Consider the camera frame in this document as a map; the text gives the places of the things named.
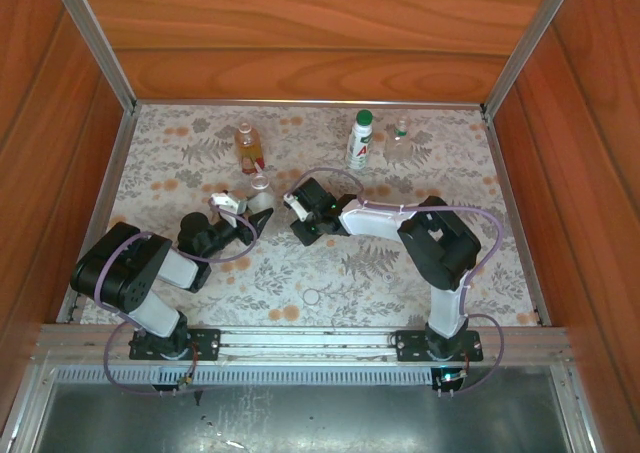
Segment white bottle green label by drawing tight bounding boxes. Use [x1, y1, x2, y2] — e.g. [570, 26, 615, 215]
[344, 109, 376, 171]

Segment orange tea bottle red label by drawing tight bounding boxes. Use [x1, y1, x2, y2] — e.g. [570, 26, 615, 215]
[234, 121, 265, 175]

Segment clear bottle green neck ring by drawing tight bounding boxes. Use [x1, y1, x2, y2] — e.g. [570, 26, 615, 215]
[383, 115, 414, 167]

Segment floral patterned tablecloth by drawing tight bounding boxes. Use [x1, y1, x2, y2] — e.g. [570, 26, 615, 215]
[62, 103, 544, 328]

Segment shiny sheet metal panel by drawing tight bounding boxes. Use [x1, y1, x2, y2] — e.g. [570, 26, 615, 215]
[35, 382, 574, 453]

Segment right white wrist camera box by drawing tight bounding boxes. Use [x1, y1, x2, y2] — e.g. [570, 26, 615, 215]
[282, 192, 310, 223]

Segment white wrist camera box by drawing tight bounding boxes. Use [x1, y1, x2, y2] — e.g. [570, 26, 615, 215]
[282, 192, 310, 223]
[208, 191, 251, 218]

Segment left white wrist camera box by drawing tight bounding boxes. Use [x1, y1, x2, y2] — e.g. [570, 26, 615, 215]
[208, 191, 251, 218]

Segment thin aluminium table edge rail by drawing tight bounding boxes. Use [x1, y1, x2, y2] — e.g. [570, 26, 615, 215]
[133, 98, 486, 110]

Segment aluminium table side rail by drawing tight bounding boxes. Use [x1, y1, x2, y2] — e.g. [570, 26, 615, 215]
[55, 110, 140, 324]
[481, 112, 552, 327]

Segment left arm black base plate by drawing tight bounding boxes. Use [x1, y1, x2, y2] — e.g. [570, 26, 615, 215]
[128, 326, 222, 362]

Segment long aluminium mounting rail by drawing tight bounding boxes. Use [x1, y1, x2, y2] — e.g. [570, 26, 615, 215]
[32, 324, 571, 364]

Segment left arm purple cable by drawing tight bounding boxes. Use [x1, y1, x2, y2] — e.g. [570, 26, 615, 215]
[94, 200, 259, 398]

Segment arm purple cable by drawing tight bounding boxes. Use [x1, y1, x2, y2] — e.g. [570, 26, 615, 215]
[94, 200, 259, 398]
[287, 167, 506, 399]

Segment grey slotted cable duct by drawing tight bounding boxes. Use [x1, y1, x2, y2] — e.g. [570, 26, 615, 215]
[52, 364, 436, 387]

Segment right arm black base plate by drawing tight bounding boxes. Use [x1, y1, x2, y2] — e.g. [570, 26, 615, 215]
[394, 328, 485, 363]

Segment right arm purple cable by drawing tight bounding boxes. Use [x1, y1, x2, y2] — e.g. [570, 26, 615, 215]
[287, 167, 506, 399]

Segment slanted aluminium frame post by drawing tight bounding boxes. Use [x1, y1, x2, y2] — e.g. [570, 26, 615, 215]
[47, 0, 140, 115]
[481, 0, 584, 118]

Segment aluminium frame bar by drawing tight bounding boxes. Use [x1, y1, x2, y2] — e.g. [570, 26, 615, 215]
[549, 365, 604, 453]
[0, 362, 56, 453]

